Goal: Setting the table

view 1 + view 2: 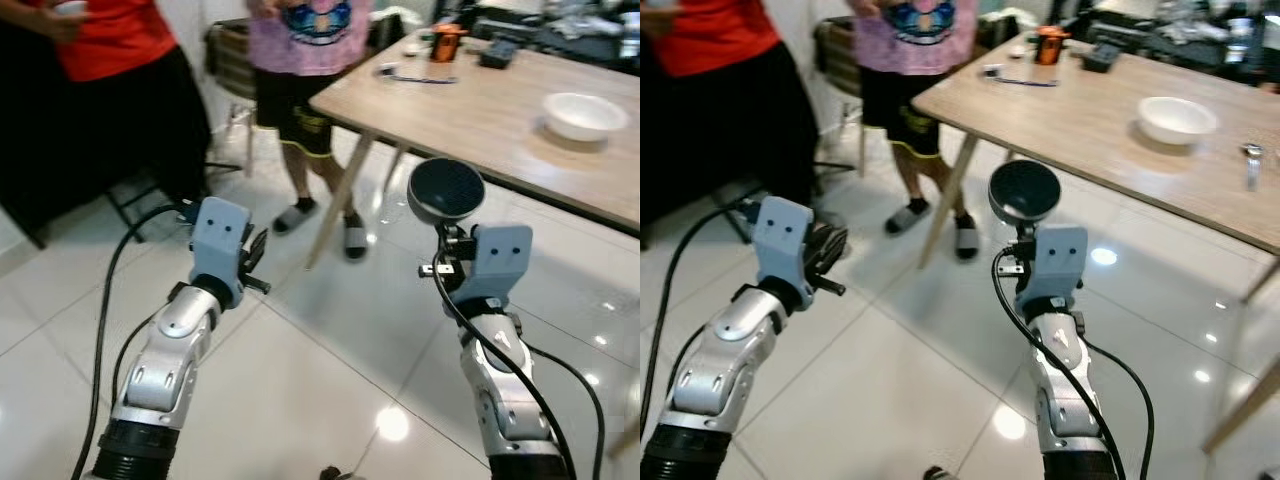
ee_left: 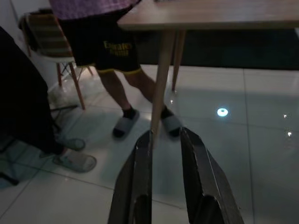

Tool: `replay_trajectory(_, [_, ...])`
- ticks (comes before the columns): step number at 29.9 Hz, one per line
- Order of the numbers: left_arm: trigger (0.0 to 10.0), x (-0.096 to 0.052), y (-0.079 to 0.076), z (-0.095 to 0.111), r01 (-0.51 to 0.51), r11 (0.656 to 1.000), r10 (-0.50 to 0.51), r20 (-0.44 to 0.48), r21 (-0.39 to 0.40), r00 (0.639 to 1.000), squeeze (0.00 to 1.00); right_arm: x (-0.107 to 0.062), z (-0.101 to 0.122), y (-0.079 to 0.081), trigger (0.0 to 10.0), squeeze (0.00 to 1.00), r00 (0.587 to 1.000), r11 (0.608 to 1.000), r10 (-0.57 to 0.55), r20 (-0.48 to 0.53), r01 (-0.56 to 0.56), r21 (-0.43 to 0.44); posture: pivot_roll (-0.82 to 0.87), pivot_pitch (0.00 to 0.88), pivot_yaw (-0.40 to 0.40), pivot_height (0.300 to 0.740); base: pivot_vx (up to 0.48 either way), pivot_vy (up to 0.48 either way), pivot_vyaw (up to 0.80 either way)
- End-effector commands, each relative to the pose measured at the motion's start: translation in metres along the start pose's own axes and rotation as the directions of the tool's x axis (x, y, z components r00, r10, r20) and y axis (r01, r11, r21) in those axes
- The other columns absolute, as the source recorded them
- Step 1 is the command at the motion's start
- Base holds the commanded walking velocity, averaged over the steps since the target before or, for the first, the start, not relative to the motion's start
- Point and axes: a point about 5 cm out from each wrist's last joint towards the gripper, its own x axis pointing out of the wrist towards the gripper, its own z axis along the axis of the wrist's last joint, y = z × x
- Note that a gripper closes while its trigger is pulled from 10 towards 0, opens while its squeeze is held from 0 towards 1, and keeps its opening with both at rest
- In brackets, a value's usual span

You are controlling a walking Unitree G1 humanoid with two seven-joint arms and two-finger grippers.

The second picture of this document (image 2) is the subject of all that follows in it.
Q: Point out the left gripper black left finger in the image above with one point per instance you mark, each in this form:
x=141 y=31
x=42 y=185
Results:
x=133 y=186

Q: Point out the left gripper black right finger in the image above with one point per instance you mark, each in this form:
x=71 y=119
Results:
x=205 y=186

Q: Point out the pale green slipper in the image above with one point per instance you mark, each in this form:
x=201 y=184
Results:
x=78 y=162
x=73 y=143

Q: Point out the grey slide slipper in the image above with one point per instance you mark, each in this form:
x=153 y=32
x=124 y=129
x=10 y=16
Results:
x=125 y=124
x=171 y=123

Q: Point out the wooden table leg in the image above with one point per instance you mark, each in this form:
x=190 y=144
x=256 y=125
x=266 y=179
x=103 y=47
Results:
x=178 y=58
x=161 y=88

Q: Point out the person in dark clothing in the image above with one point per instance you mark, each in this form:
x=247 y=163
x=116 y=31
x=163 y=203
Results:
x=21 y=93

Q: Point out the person in black shorts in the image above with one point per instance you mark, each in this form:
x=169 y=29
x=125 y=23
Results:
x=100 y=42

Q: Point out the white chair with wooden legs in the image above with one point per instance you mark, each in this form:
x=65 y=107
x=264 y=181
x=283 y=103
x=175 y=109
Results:
x=53 y=59

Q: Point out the striped seat cushion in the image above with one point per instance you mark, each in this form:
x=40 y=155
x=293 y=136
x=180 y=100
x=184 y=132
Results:
x=49 y=35

